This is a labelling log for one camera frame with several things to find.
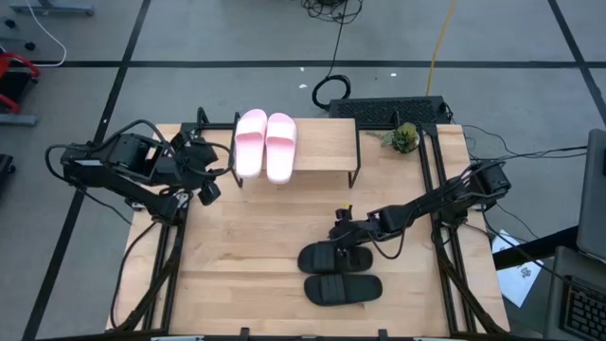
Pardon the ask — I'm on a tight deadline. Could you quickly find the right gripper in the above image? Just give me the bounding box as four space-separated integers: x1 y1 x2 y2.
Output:
330 212 383 269

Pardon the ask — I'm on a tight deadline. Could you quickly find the black bar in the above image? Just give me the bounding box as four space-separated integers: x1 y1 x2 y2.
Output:
491 224 581 271

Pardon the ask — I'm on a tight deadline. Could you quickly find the wooden shelf black frame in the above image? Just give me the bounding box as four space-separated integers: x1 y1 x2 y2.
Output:
228 111 362 189

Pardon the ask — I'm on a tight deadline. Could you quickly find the white cable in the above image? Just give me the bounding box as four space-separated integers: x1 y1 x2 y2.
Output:
23 0 67 68

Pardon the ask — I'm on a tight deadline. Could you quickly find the black coiled cable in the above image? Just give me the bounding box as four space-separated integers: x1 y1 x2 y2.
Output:
300 0 365 113

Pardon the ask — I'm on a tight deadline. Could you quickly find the black keyboard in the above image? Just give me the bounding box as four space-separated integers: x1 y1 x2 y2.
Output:
560 274 606 341

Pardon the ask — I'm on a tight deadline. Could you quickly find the grey furniture base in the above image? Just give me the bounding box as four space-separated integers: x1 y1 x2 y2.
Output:
8 1 95 16

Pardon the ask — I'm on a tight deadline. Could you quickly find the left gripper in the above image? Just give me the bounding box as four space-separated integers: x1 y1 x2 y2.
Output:
177 135 223 207

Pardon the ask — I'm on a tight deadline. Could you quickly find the white paper sheet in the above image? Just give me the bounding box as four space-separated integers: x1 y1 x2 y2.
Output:
490 228 545 309

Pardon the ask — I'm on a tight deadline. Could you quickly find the yellow hanging cable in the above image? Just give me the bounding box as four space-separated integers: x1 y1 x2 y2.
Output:
424 0 456 98

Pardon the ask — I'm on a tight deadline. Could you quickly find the black slide sandal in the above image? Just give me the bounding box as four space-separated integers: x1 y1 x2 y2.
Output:
303 273 383 307
296 240 375 275

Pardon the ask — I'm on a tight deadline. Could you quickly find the grey side table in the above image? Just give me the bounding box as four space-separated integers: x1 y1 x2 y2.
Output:
543 244 606 341

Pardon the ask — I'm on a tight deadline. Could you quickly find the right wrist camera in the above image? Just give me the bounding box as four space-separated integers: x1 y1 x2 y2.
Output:
334 202 355 224

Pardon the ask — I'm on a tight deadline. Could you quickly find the grey laptop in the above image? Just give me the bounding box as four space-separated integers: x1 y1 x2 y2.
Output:
575 127 606 264

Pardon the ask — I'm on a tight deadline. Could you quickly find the red cart frame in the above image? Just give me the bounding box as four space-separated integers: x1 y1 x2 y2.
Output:
0 50 43 116

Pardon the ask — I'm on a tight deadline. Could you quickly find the pink slide sandal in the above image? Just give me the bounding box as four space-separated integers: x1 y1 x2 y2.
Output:
234 108 269 180
264 112 298 186

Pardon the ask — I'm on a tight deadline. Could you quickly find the grey metal bar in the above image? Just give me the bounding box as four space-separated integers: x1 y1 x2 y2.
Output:
0 113 39 127

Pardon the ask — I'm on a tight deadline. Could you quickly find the small green succulent plant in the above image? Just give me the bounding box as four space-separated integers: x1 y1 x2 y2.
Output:
367 121 421 154

